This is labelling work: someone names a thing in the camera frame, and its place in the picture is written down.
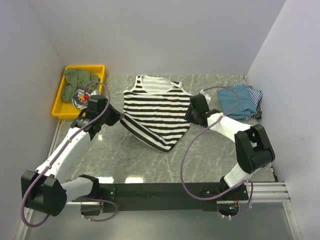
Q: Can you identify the teal tank top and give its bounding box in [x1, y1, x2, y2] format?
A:
[217, 84, 257, 120]

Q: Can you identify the black white striped top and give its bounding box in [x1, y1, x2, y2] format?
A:
[120, 75, 192, 153]

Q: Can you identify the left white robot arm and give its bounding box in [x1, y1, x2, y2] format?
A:
[21, 95, 122, 217]

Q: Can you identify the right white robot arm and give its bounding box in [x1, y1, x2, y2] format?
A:
[184, 94, 275, 200]

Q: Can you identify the olive patterned garment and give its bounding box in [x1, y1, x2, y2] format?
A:
[61, 68, 101, 110]

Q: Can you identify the yellow plastic bin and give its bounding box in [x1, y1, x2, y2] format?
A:
[51, 64, 106, 119]

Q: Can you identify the black striped folded top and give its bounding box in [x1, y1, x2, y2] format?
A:
[228, 82, 263, 121]

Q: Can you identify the blue white striped folded top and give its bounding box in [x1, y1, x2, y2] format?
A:
[244, 85, 263, 121]

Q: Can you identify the black base beam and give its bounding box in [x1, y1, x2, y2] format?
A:
[98, 183, 249, 212]

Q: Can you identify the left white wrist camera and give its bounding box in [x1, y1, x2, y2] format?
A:
[83, 89, 101, 101]

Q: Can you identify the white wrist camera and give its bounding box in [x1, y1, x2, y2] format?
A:
[83, 89, 101, 101]
[199, 89, 211, 105]

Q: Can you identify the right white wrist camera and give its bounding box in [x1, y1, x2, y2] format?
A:
[199, 89, 211, 105]

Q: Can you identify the aluminium rail frame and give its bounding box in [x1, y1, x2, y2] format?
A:
[71, 182, 290, 205]

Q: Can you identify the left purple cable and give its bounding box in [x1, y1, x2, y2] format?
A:
[20, 80, 119, 228]

